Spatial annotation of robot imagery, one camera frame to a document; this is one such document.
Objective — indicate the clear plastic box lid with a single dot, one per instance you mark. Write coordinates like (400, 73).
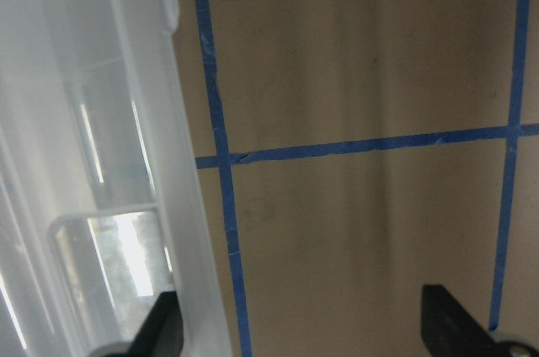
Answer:
(101, 208)

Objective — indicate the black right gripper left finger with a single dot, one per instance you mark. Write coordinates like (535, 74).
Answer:
(162, 333)

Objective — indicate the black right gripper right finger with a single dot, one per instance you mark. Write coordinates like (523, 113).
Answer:
(448, 330)

